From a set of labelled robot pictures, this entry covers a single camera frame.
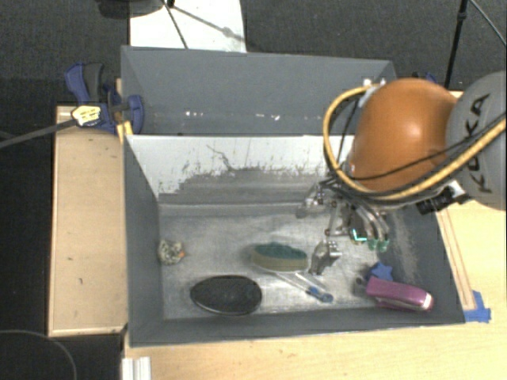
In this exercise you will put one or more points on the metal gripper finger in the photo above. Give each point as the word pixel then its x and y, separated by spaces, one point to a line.
pixel 322 256
pixel 307 208

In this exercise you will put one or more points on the clear pen with blue tip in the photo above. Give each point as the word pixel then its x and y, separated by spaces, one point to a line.
pixel 305 284

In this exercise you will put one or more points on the green and tan sponge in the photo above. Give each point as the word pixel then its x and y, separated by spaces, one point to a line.
pixel 279 255

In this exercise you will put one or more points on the blue star-shaped piece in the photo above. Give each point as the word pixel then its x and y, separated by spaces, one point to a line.
pixel 381 270

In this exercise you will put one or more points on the purple stapler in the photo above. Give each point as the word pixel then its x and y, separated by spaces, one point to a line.
pixel 398 294

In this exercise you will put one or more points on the grey metal bin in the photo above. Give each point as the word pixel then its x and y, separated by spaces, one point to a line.
pixel 222 228

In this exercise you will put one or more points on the black oval pad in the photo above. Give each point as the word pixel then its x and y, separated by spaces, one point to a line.
pixel 226 295

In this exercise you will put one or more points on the grey crumpled lump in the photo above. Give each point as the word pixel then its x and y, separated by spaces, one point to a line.
pixel 170 251

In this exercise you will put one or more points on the pale wood board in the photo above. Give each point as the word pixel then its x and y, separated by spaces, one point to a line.
pixel 87 232

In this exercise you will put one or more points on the black cylinder on white bracket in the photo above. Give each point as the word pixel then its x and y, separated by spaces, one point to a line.
pixel 437 202

